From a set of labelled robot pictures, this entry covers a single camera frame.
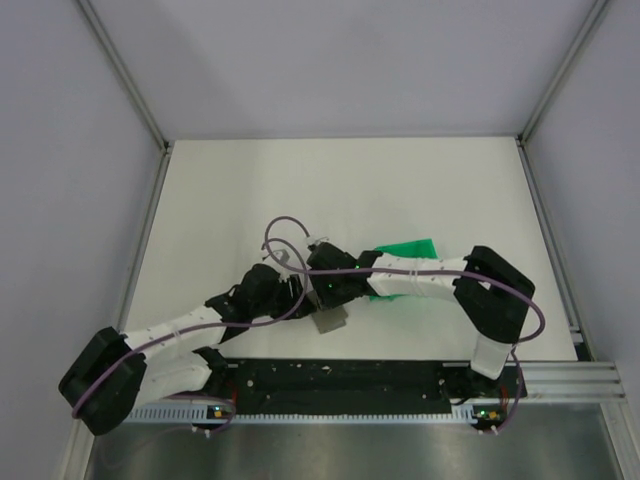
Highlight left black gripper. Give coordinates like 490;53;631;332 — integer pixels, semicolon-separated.
251;274;316;320

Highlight grey card holder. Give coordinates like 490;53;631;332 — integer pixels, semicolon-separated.
310;306;348;334

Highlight green plastic bin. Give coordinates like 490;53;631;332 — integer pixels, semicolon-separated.
368;237;441;302

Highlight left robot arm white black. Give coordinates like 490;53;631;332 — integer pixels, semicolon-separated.
59;263;312;436

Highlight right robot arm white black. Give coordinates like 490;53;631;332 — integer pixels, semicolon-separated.
306;241;535;396

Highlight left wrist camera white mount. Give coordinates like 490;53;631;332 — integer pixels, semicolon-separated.
264;249;290;266

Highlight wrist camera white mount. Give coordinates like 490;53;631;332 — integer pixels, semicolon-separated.
305;235;329;251
264;249;290;266

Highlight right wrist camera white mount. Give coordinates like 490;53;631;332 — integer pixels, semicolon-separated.
305;235;329;251

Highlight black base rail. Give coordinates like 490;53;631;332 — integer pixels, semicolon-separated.
203;358;526;414

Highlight white slotted cable duct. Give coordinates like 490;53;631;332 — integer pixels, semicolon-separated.
124;401;498;427

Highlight left aluminium frame post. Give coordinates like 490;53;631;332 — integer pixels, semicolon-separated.
74;0;174;151

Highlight aluminium frame post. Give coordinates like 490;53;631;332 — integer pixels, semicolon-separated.
518;0;614;148
74;0;174;151

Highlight right aluminium frame post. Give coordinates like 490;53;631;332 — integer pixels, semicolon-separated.
518;0;614;148

